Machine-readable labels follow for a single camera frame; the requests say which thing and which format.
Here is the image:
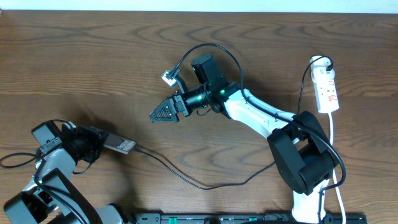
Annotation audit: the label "white power strip cord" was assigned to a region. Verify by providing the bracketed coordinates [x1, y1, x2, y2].
[327, 112, 347, 224]

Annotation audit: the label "white power strip, red switches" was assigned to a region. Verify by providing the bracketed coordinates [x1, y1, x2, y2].
[310, 55, 339, 114]

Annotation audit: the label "Galaxy smartphone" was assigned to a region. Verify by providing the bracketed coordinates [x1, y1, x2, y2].
[103, 133, 137, 154]

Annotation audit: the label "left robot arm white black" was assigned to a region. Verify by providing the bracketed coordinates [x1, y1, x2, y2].
[4, 119, 130, 223]

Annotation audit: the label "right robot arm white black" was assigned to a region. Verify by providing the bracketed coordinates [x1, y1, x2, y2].
[150, 54, 341, 223]

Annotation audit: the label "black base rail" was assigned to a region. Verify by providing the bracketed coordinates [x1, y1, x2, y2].
[132, 211, 368, 224]

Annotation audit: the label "black charging cable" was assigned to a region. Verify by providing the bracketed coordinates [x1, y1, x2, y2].
[132, 55, 335, 190]

